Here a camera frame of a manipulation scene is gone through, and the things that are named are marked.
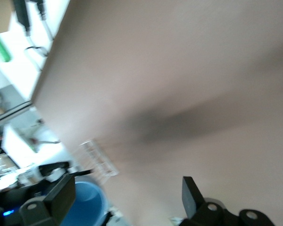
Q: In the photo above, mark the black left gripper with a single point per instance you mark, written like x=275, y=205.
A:
x=26, y=191

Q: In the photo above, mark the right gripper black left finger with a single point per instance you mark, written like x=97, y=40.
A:
x=59, y=200

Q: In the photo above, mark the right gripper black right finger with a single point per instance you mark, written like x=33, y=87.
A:
x=191, y=200

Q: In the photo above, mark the light blue plastic cup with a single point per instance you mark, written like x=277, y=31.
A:
x=87, y=207

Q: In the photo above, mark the brown cardboard box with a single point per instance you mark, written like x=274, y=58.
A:
x=0, y=14

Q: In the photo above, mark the green bar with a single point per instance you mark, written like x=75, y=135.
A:
x=1, y=48

